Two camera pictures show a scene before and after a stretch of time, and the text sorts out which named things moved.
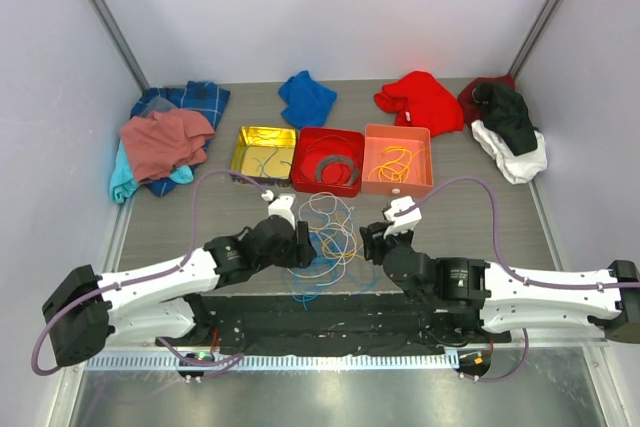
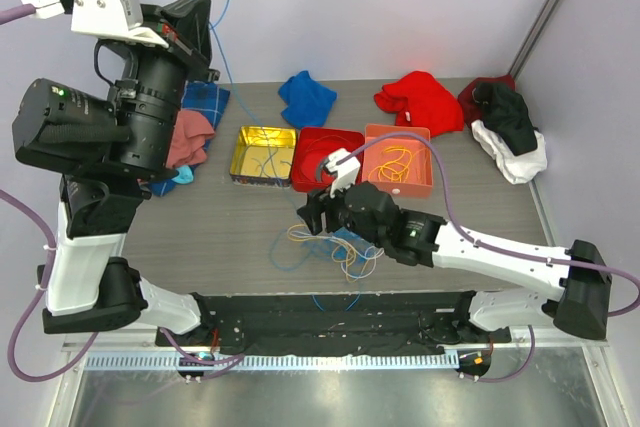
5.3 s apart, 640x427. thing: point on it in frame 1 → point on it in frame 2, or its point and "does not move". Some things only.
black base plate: x=332 y=324 does not move
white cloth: x=517 y=169 does not move
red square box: x=328 y=161 does not move
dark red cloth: x=471 y=110 does not move
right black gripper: x=374 y=243 → x=311 y=213
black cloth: x=508 y=113 does not move
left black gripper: x=301 y=248 → x=186 y=25
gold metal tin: x=266 y=154 does not move
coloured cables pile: x=335 y=260 → x=256 y=121
